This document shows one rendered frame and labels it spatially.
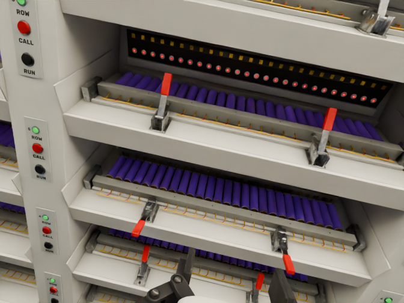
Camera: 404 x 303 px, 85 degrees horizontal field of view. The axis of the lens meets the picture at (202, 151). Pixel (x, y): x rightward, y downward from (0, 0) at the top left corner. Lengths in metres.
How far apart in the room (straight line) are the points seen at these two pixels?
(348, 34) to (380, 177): 0.23
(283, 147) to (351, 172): 0.11
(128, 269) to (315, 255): 0.42
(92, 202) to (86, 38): 0.31
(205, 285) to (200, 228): 0.19
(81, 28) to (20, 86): 0.14
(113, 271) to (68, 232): 0.15
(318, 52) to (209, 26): 0.15
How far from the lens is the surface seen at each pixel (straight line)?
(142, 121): 0.40
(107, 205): 0.51
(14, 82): 0.48
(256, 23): 0.34
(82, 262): 0.66
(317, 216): 0.57
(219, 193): 0.50
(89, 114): 0.42
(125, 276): 0.63
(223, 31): 0.34
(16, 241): 0.75
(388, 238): 0.55
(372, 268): 0.58
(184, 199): 0.48
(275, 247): 0.49
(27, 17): 0.44
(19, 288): 0.90
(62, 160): 0.47
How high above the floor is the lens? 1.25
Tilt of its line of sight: 23 degrees down
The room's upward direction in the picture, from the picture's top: 12 degrees clockwise
